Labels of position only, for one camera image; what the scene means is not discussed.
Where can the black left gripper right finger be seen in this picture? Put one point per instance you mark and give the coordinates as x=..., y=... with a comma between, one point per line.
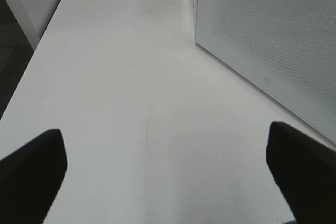
x=304, y=171

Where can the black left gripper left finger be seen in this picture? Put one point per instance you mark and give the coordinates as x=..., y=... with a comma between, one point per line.
x=31, y=177

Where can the white microwave door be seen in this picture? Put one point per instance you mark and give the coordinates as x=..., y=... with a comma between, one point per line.
x=284, y=47

